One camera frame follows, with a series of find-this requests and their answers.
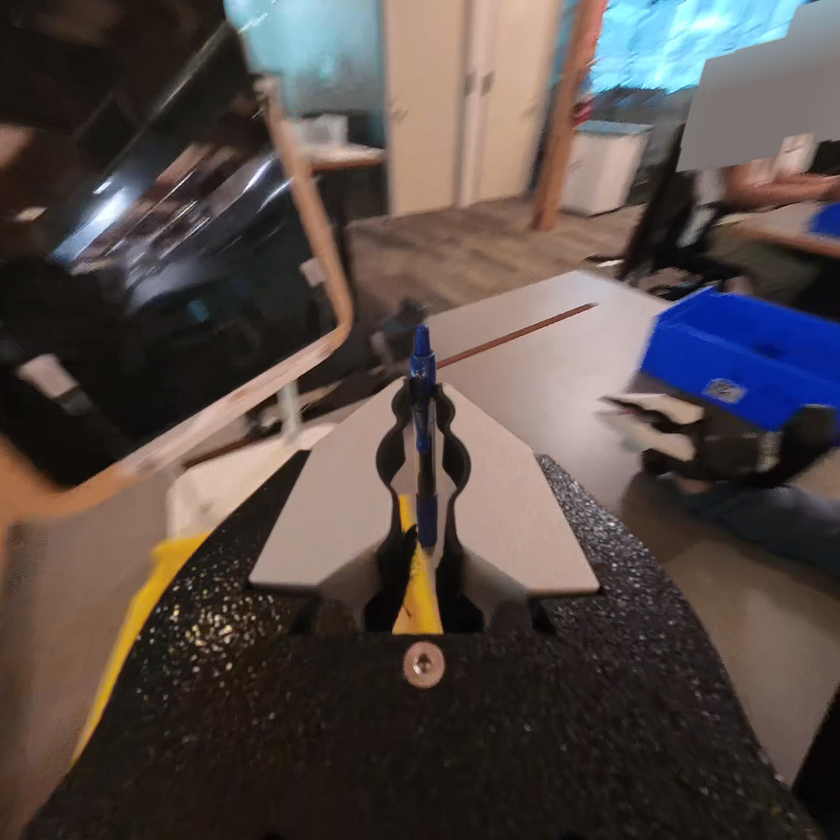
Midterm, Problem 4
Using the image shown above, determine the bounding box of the black device with screen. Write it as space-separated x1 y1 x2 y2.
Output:
369 301 429 370

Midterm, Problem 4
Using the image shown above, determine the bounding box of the blue bin with tag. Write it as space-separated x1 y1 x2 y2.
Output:
638 284 840 432

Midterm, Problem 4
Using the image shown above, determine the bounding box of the blue pen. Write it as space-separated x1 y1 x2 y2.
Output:
407 323 440 553

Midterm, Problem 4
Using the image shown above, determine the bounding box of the clear plastic container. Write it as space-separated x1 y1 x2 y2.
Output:
297 113 347 147

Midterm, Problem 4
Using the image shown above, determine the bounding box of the wood-framed mirror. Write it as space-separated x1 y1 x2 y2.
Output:
0 18 357 521

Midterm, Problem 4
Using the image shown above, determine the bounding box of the yellow bin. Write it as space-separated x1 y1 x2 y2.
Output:
69 495 446 765

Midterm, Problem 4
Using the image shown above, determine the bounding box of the wooden post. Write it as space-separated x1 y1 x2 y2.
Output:
529 0 606 232

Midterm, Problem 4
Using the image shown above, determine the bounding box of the long wooden desk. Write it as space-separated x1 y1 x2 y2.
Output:
301 143 386 173

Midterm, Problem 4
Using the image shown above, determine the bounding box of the black partition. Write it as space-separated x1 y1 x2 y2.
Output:
619 126 724 291

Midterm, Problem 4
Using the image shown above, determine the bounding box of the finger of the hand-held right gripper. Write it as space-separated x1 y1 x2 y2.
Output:
619 425 698 462
597 392 707 422

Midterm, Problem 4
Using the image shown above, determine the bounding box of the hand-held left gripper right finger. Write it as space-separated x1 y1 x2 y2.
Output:
435 382 601 627

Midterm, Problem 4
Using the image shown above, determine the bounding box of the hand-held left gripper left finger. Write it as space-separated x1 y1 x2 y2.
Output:
248 378 419 631

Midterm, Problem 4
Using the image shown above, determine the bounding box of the cream door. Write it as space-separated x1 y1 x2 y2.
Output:
382 0 475 219
471 0 567 206

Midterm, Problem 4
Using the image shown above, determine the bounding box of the white recycling cabinet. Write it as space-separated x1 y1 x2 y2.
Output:
560 120 652 217

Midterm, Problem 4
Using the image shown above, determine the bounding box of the person's right forearm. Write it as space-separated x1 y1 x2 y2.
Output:
668 478 840 580

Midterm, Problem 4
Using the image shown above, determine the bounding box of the white mirror stand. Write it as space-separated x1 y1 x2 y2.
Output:
163 379 337 527

